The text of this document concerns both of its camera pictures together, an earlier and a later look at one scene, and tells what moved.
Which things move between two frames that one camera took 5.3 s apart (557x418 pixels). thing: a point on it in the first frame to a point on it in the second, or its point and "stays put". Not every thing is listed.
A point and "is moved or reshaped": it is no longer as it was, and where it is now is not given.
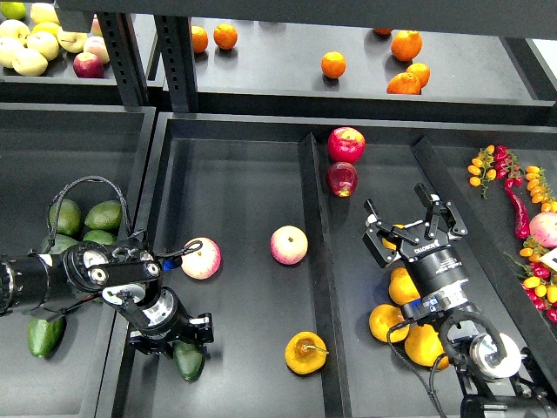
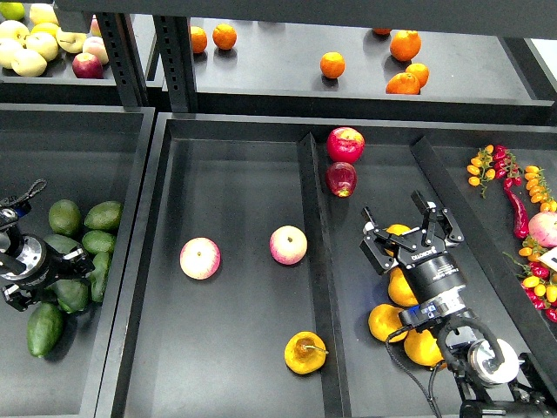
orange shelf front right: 405,83 stays put
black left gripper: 171,323 to 43,265
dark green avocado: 190,359 is moved or reshaped
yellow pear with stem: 305,353 stays put
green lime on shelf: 14,10 stays put
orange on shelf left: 199,38 stays put
